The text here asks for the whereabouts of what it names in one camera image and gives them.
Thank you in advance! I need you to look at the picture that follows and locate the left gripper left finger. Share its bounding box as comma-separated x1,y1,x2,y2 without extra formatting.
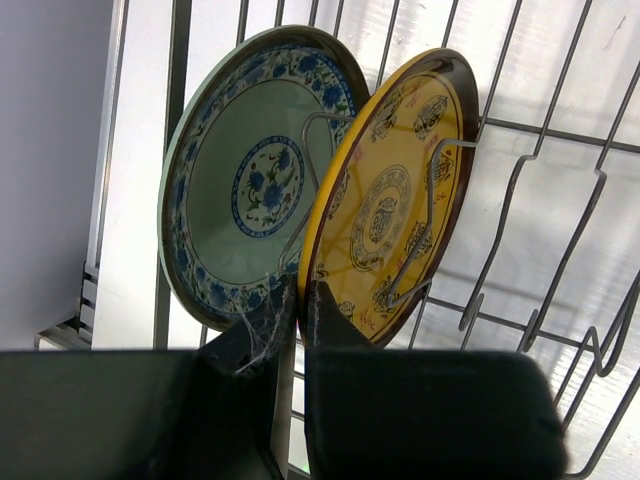
1,275,296,479

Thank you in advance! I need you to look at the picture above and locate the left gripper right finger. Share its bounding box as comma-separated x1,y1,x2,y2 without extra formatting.
304,281,568,479

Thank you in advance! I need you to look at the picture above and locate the amber brown small plate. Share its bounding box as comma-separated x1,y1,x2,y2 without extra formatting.
298,48,479,346

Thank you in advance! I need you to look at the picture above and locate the blue floral celadon plate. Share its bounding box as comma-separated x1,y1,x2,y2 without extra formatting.
158,25,369,330

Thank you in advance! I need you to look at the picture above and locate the wire dish rack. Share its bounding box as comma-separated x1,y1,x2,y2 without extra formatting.
35,1,639,479

